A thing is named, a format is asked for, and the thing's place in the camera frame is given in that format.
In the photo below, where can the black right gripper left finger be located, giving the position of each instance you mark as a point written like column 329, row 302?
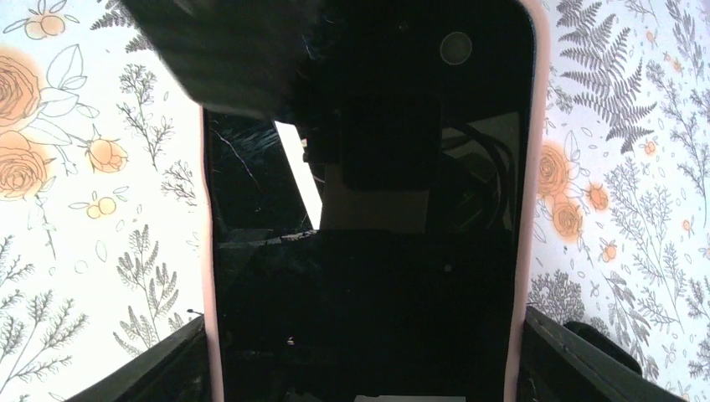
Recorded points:
column 174, row 370

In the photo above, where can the phone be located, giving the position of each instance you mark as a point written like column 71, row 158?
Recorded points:
column 419, row 118

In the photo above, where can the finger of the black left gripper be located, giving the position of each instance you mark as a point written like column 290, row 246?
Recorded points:
column 234, row 57

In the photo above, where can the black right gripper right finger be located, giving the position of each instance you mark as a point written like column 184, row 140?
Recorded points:
column 557, row 364

